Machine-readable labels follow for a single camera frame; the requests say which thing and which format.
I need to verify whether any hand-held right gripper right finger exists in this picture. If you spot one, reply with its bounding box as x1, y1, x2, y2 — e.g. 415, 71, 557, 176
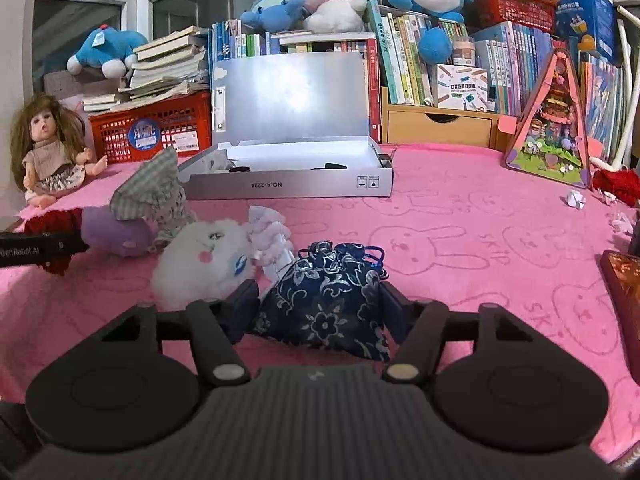
377, 280, 538, 386

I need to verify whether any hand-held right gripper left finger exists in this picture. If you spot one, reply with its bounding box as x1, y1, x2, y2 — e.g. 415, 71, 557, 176
102, 279, 262, 386

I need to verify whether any red knitted yarn piece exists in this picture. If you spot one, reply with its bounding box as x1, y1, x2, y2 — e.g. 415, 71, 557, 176
22, 207, 84, 277

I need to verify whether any white fluffy plush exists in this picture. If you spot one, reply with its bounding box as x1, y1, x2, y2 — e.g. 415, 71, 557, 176
151, 218, 259, 312

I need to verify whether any blue floral drawstring pouch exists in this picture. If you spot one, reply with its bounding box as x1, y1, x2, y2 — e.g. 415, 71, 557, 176
252, 241, 394, 364

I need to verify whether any pale ruffled sock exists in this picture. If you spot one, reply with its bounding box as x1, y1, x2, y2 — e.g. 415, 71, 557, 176
246, 205, 297, 282

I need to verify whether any purple fluffy plush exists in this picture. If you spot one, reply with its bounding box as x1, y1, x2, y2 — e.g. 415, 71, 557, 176
80, 207, 159, 259

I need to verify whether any silver cardboard box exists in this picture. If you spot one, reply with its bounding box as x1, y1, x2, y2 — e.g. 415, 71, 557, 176
177, 51, 395, 202

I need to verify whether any long-haired doll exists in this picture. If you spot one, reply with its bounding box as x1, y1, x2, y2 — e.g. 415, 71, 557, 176
10, 92, 109, 209

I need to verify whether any pink bunny blanket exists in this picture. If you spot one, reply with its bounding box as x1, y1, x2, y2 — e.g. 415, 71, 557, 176
0, 142, 640, 466

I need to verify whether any red plastic crate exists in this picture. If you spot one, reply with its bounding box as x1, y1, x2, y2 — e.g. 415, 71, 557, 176
89, 92, 214, 164

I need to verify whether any wooden drawer box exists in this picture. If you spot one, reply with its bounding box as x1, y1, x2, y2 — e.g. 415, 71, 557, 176
381, 86, 509, 151

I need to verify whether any blue and white plush cat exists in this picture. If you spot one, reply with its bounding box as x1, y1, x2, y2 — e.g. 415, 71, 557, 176
66, 25, 149, 79

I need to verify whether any stack of worn books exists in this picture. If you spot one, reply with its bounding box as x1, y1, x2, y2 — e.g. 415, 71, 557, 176
81, 25, 212, 114

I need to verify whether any dark red patterned box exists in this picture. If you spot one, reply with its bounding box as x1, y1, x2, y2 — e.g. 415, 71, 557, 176
599, 249, 640, 362

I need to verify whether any pink triangular house diorama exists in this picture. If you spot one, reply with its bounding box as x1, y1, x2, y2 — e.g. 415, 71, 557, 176
503, 48, 594, 191

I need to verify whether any white printer box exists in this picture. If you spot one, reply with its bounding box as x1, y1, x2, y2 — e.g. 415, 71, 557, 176
434, 63, 491, 112

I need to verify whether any red yarn ball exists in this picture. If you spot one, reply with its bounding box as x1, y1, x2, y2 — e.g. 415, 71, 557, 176
591, 167, 640, 207

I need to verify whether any row of green-spined books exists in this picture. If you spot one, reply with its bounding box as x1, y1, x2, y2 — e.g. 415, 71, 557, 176
367, 0, 437, 107

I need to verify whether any row of blue-spined books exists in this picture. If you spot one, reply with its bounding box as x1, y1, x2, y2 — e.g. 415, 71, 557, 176
210, 19, 379, 142

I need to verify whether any small clear jar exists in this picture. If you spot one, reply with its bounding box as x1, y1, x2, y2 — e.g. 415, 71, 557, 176
451, 37, 477, 67

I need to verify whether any row of light blue books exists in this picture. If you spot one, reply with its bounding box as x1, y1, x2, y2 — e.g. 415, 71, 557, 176
471, 20, 557, 117

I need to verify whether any blue plush with star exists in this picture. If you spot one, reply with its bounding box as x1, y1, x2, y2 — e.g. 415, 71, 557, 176
239, 0, 307, 34

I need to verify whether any row of thin colourful books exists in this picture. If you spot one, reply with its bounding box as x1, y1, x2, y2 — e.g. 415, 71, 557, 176
577, 51, 632, 147

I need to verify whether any red mesh basket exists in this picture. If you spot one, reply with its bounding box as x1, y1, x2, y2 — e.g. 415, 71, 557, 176
474, 0, 559, 37

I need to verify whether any blue printed carton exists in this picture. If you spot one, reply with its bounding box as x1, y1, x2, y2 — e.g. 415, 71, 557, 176
549, 0, 619, 64

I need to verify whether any white pipe frame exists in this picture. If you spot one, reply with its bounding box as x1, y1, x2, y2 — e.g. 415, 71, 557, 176
589, 5, 640, 172

